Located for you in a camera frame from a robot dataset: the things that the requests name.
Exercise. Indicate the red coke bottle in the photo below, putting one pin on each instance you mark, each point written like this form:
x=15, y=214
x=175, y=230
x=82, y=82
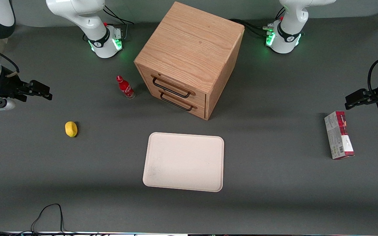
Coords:
x=125, y=87

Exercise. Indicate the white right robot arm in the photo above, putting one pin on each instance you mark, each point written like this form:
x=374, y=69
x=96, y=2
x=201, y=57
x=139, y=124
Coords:
x=90, y=23

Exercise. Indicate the beige plastic tray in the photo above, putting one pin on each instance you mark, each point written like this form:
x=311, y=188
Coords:
x=184, y=162

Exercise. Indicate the yellow lemon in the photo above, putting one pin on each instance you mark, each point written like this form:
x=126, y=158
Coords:
x=71, y=129

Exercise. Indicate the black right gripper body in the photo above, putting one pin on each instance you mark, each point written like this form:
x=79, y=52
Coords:
x=8, y=88

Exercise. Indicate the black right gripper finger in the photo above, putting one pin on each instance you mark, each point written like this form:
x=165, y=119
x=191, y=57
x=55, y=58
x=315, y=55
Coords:
x=38, y=91

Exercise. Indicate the red and grey carton box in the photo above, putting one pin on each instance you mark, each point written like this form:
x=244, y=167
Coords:
x=338, y=134

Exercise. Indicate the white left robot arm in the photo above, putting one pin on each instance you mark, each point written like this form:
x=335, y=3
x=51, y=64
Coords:
x=289, y=19

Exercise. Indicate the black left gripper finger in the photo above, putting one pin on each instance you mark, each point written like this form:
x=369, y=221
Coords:
x=358, y=98

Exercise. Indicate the wooden drawer front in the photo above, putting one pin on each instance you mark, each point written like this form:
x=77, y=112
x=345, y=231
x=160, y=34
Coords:
x=199, y=112
x=199, y=97

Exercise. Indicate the wooden drawer cabinet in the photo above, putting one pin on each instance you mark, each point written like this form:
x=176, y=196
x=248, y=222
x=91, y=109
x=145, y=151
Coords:
x=189, y=46

